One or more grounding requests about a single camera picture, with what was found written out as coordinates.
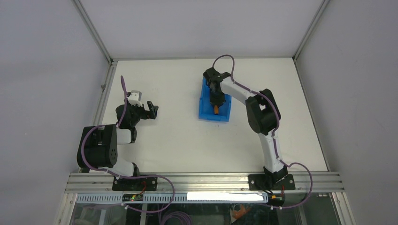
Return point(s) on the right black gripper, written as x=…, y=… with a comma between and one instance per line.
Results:
x=213, y=101

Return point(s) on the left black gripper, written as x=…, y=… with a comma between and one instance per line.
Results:
x=150, y=114

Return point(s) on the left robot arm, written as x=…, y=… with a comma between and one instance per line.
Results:
x=98, y=148

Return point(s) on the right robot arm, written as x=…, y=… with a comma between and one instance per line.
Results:
x=262, y=114

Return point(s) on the blue plastic bin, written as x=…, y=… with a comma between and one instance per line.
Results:
x=206, y=110

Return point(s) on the small green circuit board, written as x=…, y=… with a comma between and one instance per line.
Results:
x=132, y=197

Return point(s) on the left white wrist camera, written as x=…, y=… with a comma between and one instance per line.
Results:
x=134, y=98

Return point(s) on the left aluminium frame post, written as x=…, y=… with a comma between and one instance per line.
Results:
x=111, y=64

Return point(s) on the aluminium frame post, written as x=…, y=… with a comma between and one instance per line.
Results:
x=296, y=58
x=111, y=64

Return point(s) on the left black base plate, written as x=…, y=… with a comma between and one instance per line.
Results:
x=147, y=184

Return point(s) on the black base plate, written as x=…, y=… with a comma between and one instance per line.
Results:
x=147, y=184
x=261, y=182

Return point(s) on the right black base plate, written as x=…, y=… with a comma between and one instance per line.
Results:
x=261, y=182

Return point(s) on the white slotted cable duct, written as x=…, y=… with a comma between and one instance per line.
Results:
x=190, y=197

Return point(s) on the aluminium front rail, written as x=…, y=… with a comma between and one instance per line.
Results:
x=301, y=182

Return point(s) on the right aluminium frame post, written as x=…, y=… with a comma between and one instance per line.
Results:
x=296, y=58

